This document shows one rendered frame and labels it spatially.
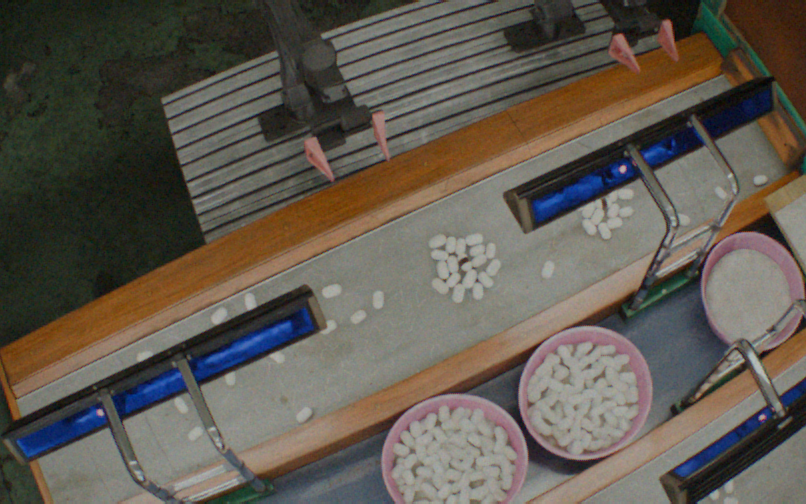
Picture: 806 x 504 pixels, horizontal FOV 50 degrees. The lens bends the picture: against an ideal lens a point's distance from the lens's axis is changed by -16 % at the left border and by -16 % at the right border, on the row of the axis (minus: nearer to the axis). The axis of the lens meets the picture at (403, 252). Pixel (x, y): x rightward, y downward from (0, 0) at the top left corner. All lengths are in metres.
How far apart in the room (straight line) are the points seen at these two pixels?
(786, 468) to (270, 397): 1.07
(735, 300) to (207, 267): 1.08
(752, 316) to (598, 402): 0.40
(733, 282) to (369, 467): 0.84
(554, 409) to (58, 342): 1.01
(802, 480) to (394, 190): 1.08
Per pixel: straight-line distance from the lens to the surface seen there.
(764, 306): 2.08
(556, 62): 2.31
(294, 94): 2.07
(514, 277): 1.97
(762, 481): 1.97
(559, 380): 1.91
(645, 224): 2.06
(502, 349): 1.89
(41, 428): 1.62
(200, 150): 2.22
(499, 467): 1.87
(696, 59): 2.29
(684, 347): 2.05
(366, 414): 1.85
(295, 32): 1.81
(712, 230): 1.83
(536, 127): 2.09
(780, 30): 2.10
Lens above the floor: 2.55
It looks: 66 degrees down
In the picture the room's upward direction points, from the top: 2 degrees counter-clockwise
